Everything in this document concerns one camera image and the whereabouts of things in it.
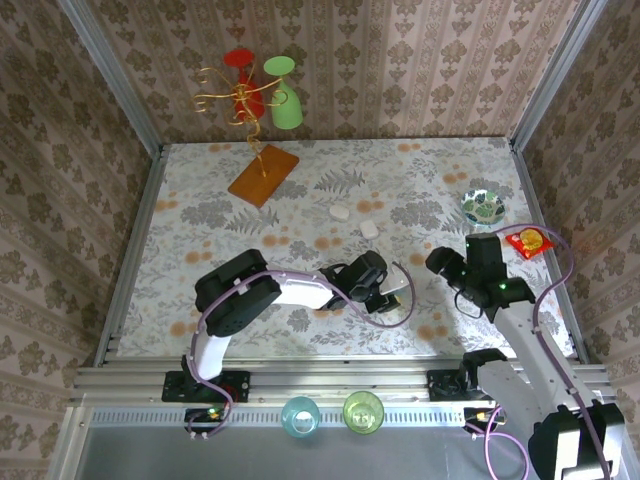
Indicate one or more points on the white rounded earbuds case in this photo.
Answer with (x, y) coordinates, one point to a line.
(368, 229)

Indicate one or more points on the white oval case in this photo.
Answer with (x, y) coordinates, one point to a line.
(339, 213)

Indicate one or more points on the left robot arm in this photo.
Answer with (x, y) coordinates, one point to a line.
(300, 290)

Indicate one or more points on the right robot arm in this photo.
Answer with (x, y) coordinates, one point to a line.
(525, 340)

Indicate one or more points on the red snack packet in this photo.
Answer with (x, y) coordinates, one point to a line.
(529, 241)

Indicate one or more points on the leaf patterned glass bowl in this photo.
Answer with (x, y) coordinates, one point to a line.
(482, 207)

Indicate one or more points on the green plastic cup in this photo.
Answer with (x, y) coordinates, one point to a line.
(363, 412)

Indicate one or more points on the black controller board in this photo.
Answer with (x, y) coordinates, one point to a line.
(200, 416)
(475, 417)

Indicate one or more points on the teal plastic cup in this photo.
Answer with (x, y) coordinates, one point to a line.
(300, 417)

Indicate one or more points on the grey metal shelf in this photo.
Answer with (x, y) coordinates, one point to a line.
(350, 460)

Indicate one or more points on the green plastic wine glass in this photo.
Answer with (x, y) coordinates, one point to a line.
(286, 112)

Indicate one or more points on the red plastic wine glass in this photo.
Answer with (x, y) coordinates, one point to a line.
(250, 102)

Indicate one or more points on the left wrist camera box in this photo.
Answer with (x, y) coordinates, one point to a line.
(395, 285)

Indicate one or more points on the aluminium table frame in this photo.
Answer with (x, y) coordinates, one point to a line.
(350, 382)

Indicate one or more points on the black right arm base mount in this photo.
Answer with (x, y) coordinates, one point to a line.
(440, 385)

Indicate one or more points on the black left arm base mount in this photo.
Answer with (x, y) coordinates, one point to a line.
(240, 385)

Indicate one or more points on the aluminium frame post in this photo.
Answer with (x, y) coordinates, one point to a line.
(555, 75)
(118, 80)

